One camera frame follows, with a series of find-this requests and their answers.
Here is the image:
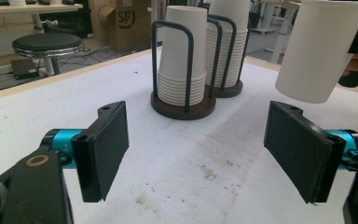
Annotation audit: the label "black flat box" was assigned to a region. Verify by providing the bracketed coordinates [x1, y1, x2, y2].
[10, 58, 40, 80]

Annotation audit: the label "dark double cup holder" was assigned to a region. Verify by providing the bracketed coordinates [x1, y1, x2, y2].
[150, 13, 251, 121]

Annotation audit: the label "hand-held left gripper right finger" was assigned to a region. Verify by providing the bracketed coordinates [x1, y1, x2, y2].
[263, 100, 347, 204]

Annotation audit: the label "white table mat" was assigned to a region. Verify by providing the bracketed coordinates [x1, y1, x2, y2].
[0, 50, 358, 224]

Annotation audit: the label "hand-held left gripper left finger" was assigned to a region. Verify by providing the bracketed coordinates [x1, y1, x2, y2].
[71, 101, 130, 203]

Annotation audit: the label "wooden desk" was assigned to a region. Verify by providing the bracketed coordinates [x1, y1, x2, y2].
[0, 2, 84, 34]

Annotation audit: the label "white desk legs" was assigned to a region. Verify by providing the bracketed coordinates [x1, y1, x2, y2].
[262, 0, 303, 64]

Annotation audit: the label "tall stack of paper cups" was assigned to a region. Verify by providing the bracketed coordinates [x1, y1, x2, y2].
[205, 0, 252, 89]

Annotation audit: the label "single white paper cup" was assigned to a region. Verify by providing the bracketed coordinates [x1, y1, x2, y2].
[274, 0, 358, 105]

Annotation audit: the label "black round stool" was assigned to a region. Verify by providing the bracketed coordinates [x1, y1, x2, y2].
[11, 32, 86, 77]

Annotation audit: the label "short stack of paper cups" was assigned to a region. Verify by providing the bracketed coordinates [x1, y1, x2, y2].
[157, 5, 209, 106]

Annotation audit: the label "brown cardboard box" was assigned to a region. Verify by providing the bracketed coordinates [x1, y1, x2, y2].
[97, 0, 153, 54]

